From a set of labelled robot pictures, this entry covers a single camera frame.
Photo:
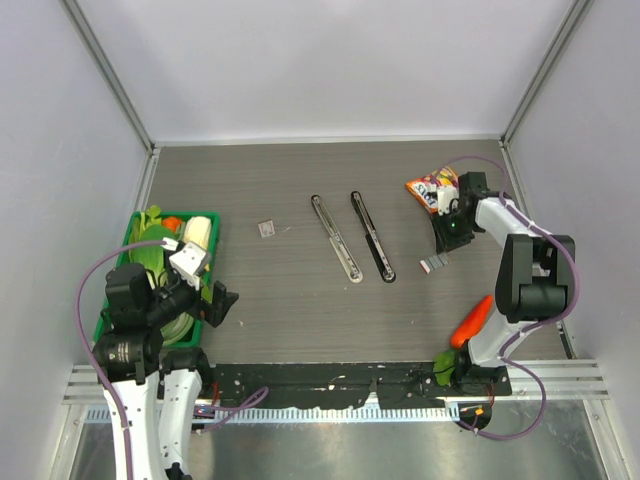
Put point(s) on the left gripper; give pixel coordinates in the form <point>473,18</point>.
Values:
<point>212,311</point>

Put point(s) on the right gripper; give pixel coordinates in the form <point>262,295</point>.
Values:
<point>445,241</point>

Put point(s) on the red white staple box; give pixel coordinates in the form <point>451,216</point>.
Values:
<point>266,228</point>

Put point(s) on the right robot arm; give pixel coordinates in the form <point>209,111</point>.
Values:
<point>537,280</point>

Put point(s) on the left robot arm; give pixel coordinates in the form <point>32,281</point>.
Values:
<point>152,395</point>

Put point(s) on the green plastic tray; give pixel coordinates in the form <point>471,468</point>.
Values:
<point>146,225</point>

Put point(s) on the orange candy bag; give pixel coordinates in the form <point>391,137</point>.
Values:
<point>424,188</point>

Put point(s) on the yellow white toy cabbage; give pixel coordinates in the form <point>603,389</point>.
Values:
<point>198,230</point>

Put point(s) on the small orange toy vegetable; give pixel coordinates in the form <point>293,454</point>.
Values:
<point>172,223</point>

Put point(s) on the orange toy carrot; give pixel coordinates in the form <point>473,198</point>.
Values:
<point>472,324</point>

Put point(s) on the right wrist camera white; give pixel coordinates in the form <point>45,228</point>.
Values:
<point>447,199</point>

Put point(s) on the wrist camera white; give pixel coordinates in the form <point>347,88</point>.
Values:
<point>447,199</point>
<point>186,261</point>

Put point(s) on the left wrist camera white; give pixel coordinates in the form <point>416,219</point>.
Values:
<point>186,261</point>

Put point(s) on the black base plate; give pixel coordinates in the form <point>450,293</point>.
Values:
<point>339,386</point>

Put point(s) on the white slotted cable duct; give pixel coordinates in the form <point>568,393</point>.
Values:
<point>370,413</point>

